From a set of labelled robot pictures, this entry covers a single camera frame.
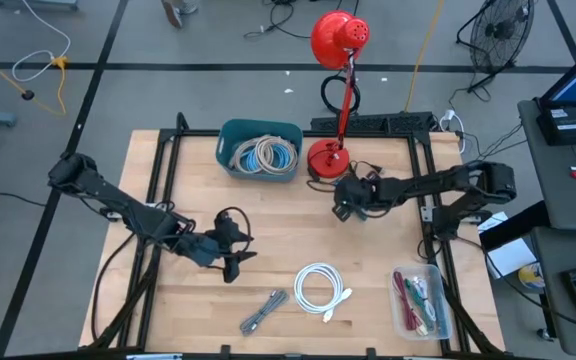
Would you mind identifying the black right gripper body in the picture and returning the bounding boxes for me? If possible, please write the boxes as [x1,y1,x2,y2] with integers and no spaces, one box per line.
[331,172,402,224]

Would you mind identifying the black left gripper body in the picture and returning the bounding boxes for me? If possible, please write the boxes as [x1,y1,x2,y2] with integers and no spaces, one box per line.
[177,209,243,284]

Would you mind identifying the grey short cable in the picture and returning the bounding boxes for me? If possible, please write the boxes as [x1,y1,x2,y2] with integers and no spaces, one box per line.
[239,288,290,337]

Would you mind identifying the teal short cable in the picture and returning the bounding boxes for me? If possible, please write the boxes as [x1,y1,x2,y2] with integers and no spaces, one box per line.
[405,278,437,334]
[410,287,439,335]

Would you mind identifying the maroon short cable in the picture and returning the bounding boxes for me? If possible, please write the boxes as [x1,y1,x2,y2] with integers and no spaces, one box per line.
[392,272,418,332]

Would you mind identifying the black perforated power strip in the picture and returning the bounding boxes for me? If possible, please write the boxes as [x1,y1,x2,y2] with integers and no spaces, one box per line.
[310,111,435,135]

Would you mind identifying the teal plastic bin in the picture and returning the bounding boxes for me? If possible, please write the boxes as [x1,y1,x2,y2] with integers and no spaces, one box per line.
[215,118,304,184]

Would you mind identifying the clear plastic container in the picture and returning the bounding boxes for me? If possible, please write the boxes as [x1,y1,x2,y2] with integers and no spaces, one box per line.
[389,263,453,342]

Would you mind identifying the red desk lamp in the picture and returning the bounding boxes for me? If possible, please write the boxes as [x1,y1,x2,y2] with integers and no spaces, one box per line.
[306,10,371,180]

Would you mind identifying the white paper sheet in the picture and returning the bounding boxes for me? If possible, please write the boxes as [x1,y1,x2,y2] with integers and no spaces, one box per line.
[477,212,538,279]

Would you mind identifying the yellow and blue roll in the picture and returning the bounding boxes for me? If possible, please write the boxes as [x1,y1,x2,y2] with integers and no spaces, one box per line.
[517,262,547,294]

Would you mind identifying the grey desk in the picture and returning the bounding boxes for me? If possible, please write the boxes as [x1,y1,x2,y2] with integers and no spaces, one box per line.
[516,99,576,234]
[530,227,576,359]

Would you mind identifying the black mini computer box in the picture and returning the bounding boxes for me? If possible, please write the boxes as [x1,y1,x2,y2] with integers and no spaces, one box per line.
[535,104,576,147]

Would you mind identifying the black floor fan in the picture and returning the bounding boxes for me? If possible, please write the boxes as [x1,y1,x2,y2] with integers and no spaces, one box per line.
[455,0,537,94]

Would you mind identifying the person's foot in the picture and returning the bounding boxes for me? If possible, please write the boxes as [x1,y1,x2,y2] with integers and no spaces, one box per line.
[160,0,200,30]

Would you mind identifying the black lamp power cord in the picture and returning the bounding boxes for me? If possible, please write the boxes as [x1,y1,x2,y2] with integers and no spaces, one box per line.
[306,158,385,195]

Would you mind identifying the black coiled floor cable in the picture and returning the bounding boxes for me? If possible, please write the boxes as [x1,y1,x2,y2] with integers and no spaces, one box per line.
[320,74,362,115]

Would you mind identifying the white plug with cable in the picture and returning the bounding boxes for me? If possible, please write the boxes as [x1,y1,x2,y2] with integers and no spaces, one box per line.
[437,108,468,155]

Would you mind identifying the black aluminium table frame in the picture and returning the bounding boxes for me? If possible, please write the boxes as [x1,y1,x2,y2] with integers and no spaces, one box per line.
[80,112,507,360]

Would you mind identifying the yellow hanging cord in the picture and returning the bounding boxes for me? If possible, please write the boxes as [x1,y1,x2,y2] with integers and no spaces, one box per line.
[0,42,69,117]
[403,0,445,114]

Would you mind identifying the black tangled floor cables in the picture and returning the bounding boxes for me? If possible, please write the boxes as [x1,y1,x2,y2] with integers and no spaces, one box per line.
[242,0,364,41]

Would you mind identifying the white floor cable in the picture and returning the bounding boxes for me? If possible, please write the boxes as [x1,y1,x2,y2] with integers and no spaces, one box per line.
[11,0,73,84]

